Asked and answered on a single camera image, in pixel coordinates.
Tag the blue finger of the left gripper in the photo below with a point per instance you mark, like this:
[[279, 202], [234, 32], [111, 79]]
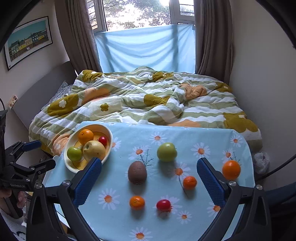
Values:
[[17, 149], [33, 171]]

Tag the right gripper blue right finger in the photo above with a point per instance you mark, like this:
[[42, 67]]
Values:
[[254, 221]]

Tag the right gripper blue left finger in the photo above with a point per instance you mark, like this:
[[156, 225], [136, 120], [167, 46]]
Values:
[[43, 222]]

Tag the large orange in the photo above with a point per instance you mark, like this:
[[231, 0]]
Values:
[[85, 136], [231, 170]]

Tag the small mandarin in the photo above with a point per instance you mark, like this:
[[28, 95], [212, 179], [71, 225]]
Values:
[[137, 203], [189, 183]]

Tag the red cherry tomato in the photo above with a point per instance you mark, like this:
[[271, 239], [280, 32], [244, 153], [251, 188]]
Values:
[[103, 140], [164, 205]]

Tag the small mandarin front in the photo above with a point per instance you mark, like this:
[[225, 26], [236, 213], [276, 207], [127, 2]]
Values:
[[137, 203]]

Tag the person left hand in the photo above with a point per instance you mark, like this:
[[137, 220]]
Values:
[[12, 202]]

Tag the grey bed headboard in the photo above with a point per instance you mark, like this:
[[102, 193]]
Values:
[[39, 94]]

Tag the white plastic bag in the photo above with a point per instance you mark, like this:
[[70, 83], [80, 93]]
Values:
[[261, 162]]

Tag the green apple in bowl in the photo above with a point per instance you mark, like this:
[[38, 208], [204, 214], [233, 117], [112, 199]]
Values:
[[74, 154]]

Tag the large orange in bowl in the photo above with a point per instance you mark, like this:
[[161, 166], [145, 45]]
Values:
[[85, 136]]

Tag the yellow apple in bowl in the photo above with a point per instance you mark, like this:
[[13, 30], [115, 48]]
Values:
[[94, 149]]

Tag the patterned grey pillow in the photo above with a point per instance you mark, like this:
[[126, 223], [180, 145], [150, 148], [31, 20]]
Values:
[[62, 91]]

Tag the green apple on table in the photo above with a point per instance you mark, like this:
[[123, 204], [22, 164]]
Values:
[[167, 152]]

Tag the cream yellow fruit bowl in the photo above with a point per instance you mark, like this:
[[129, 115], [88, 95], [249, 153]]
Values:
[[98, 130]]

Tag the blue daisy tablecloth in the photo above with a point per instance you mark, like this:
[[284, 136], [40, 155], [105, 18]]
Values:
[[107, 209]]

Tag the red cherry tomato in bowl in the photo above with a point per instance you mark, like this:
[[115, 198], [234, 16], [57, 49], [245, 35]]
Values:
[[103, 140]]

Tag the brown kiwi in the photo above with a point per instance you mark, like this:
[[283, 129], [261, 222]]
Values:
[[137, 173]]

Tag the framed city picture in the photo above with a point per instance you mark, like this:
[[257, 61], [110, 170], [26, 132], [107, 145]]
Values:
[[27, 39]]

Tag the left brown curtain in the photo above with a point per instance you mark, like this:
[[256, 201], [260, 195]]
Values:
[[77, 34]]

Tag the brown curtain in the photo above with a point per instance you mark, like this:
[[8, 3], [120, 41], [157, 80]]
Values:
[[77, 34], [214, 26]]

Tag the floral striped duvet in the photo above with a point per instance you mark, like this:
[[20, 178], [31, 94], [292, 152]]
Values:
[[142, 96]]

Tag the light blue window sheet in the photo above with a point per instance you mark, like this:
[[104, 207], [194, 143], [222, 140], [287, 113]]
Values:
[[169, 48]]

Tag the right brown curtain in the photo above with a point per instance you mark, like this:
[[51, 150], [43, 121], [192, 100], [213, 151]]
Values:
[[214, 26]]

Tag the wall power socket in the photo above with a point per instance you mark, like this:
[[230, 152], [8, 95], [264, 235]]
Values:
[[12, 101]]

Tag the white window frame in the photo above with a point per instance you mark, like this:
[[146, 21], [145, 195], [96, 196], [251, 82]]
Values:
[[115, 15]]

